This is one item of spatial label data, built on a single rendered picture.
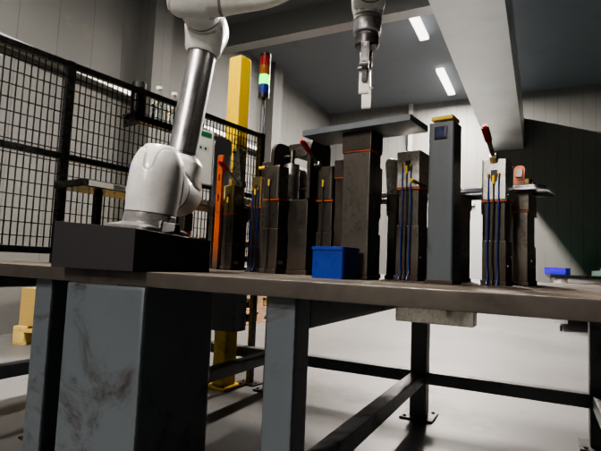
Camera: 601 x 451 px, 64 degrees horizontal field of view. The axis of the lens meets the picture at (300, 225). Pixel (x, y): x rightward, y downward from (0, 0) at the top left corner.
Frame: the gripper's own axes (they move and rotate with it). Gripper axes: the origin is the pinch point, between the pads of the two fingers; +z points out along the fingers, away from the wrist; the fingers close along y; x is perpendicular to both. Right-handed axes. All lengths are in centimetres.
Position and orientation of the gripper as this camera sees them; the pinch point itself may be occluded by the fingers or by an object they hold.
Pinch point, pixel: (365, 97)
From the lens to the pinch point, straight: 156.5
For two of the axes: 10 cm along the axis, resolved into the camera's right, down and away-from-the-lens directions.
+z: -0.4, 10.0, -0.8
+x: -9.8, -0.3, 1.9
